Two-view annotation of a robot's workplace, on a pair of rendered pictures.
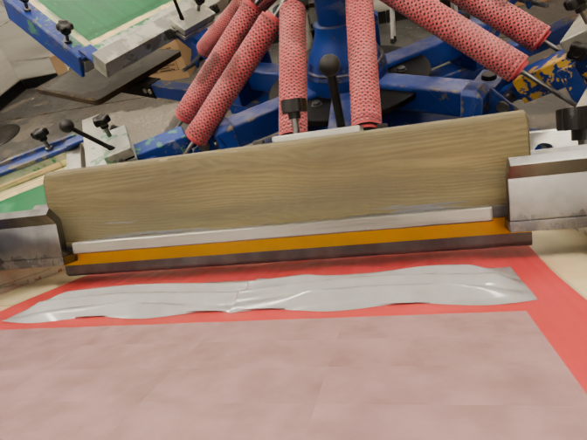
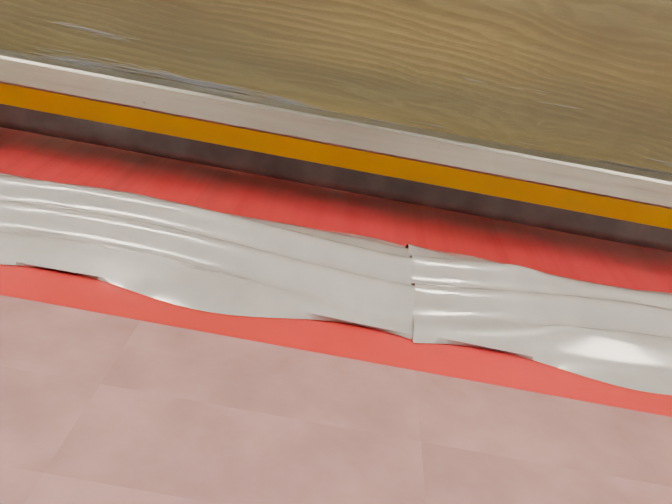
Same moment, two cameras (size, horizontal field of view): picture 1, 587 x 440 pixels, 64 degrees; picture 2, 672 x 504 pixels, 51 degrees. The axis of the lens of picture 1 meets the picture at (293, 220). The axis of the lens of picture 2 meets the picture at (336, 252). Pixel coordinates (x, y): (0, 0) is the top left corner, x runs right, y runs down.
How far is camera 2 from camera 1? 17 cm
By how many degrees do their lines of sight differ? 21
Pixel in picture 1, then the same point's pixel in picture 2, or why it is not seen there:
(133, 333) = (216, 363)
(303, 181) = (542, 64)
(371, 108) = not seen: outside the picture
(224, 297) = (386, 295)
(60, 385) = not seen: outside the picture
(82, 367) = (159, 482)
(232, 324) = (450, 386)
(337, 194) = (599, 111)
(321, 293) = (607, 341)
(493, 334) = not seen: outside the picture
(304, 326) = (626, 434)
